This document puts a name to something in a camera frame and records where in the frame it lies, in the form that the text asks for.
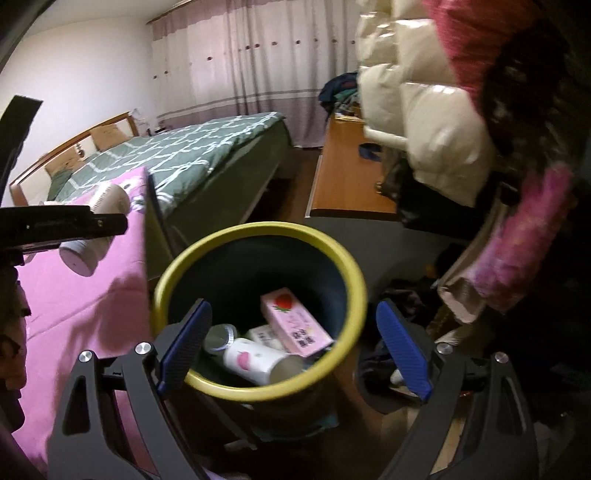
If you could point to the small green white jar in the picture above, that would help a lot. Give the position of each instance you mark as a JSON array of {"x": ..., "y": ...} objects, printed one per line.
[{"x": 219, "y": 338}]

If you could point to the cream puffer jacket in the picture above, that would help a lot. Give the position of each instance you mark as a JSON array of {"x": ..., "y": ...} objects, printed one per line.
[{"x": 411, "y": 100}]

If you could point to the dark clothes pile on desk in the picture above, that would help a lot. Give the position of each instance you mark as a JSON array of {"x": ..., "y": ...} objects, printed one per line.
[{"x": 337, "y": 90}]

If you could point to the left hand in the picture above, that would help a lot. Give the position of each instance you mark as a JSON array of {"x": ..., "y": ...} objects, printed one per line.
[{"x": 14, "y": 310}]

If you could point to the white round bowl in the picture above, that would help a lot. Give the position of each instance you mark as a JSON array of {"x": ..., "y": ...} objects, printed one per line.
[{"x": 260, "y": 365}]

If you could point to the pink floral tablecloth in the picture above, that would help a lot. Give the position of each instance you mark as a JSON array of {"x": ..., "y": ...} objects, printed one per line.
[{"x": 106, "y": 313}]

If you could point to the pink fuzzy sleeve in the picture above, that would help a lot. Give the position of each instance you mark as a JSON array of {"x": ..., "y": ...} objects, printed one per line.
[{"x": 513, "y": 256}]

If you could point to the wooden headboard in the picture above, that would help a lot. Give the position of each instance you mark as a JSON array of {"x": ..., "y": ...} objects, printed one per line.
[{"x": 45, "y": 178}]

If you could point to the bed with green quilt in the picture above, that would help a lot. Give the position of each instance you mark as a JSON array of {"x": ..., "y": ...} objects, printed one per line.
[{"x": 206, "y": 176}]

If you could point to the wooden desk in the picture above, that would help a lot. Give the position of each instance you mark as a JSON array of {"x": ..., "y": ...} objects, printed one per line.
[{"x": 344, "y": 184}]

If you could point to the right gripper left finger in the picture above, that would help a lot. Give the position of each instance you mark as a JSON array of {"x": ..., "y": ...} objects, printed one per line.
[{"x": 112, "y": 421}]

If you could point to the white pill bottle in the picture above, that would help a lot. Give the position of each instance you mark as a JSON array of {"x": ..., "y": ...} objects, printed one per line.
[{"x": 83, "y": 256}]

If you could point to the pink strawberry milk carton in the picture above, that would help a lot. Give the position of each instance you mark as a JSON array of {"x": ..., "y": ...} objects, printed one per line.
[{"x": 295, "y": 327}]

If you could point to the white paper cup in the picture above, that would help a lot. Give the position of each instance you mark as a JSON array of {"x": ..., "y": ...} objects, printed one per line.
[{"x": 109, "y": 198}]

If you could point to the green paper packet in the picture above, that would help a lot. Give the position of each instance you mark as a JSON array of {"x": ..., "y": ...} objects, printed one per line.
[{"x": 264, "y": 335}]

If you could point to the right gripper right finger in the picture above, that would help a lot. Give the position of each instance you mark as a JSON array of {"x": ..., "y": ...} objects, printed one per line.
[{"x": 473, "y": 422}]

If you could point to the red jacket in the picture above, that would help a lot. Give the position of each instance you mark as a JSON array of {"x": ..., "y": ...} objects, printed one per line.
[{"x": 473, "y": 33}]

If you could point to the pink white curtain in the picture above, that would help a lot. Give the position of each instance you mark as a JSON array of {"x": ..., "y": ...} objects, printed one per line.
[{"x": 214, "y": 59}]

